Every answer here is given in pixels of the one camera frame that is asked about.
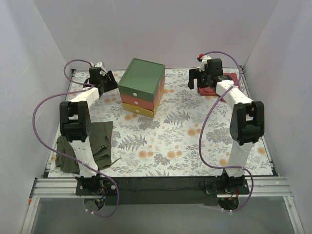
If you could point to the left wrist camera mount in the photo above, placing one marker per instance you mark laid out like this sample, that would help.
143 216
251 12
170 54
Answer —
101 66

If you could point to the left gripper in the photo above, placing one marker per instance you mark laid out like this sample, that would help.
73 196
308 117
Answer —
107 81

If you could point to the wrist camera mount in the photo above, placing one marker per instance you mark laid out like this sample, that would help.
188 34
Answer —
203 61
101 66

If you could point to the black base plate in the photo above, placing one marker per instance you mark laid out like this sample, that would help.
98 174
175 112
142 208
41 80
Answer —
158 190

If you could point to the floral patterned table mat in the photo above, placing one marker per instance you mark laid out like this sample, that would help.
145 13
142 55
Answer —
189 135

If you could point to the red folded cloth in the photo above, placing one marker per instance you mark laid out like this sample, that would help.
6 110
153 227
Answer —
209 92

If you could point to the aluminium frame rail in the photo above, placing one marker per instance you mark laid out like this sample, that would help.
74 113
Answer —
261 186

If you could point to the olive green folded cloth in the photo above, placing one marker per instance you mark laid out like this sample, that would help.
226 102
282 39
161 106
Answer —
100 142

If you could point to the yellow bottom drawer box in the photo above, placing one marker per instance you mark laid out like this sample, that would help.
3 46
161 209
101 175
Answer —
138 110

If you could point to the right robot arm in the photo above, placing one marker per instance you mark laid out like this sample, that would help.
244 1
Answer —
246 126

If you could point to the pink drawer box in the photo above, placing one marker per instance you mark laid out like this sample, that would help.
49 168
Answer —
143 103

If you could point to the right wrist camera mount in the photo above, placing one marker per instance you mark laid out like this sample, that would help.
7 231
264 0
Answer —
203 61

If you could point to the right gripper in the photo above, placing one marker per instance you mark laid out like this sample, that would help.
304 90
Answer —
198 78

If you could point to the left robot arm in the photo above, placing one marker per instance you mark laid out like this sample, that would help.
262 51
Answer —
75 125

